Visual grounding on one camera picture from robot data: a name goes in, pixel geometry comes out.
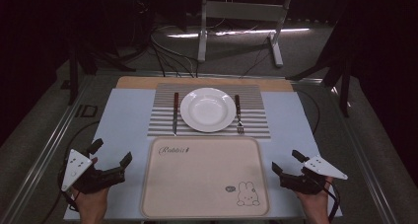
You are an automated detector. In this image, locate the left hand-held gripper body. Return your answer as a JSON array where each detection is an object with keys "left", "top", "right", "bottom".
[{"left": 60, "top": 148, "right": 126, "bottom": 195}]

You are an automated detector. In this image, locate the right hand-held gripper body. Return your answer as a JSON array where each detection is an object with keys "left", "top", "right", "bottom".
[{"left": 279, "top": 155, "right": 349, "bottom": 196}]

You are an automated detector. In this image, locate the person's right hand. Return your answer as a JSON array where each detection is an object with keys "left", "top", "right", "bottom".
[{"left": 295, "top": 176, "right": 335, "bottom": 224}]

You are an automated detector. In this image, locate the person's left hand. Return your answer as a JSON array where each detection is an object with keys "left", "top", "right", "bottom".
[{"left": 70, "top": 187, "right": 111, "bottom": 224}]

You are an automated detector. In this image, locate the grey striped placemat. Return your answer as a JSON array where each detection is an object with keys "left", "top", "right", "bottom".
[{"left": 146, "top": 82, "right": 272, "bottom": 140}]

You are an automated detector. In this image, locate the dark stand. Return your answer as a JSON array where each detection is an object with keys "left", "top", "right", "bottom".
[
  {"left": 66, "top": 44, "right": 138, "bottom": 107},
  {"left": 285, "top": 18, "right": 355, "bottom": 118}
]

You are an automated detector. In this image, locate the beige tray with rabbit print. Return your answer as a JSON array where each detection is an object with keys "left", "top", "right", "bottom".
[{"left": 139, "top": 136, "right": 271, "bottom": 220}]

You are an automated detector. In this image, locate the wooden board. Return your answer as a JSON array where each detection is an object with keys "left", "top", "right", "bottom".
[{"left": 115, "top": 75, "right": 295, "bottom": 93}]

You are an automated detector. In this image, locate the white round plate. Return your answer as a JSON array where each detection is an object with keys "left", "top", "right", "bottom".
[{"left": 179, "top": 87, "right": 238, "bottom": 133}]

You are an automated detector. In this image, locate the white metal stand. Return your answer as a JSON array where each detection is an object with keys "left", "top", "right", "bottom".
[{"left": 196, "top": 0, "right": 296, "bottom": 69}]

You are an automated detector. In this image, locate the long black cable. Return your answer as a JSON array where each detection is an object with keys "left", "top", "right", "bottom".
[{"left": 40, "top": 119, "right": 102, "bottom": 224}]

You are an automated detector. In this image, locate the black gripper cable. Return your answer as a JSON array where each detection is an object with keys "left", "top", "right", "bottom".
[
  {"left": 57, "top": 169, "right": 81, "bottom": 213},
  {"left": 323, "top": 180, "right": 341, "bottom": 224}
]

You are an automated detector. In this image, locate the aluminium floor rail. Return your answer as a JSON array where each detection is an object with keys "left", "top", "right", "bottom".
[
  {"left": 0, "top": 75, "right": 97, "bottom": 224},
  {"left": 329, "top": 85, "right": 401, "bottom": 224}
]

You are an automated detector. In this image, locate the fork with dark handle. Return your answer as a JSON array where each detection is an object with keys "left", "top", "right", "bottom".
[{"left": 234, "top": 94, "right": 245, "bottom": 135}]

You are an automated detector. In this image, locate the table knife with dark handle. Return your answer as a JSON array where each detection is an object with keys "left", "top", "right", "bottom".
[{"left": 173, "top": 92, "right": 180, "bottom": 136}]

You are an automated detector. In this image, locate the thin black floor cable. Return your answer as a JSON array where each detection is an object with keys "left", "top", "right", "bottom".
[{"left": 239, "top": 36, "right": 281, "bottom": 79}]

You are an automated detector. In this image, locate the bundle of black floor cables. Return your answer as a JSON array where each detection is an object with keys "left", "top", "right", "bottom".
[{"left": 149, "top": 24, "right": 200, "bottom": 79}]

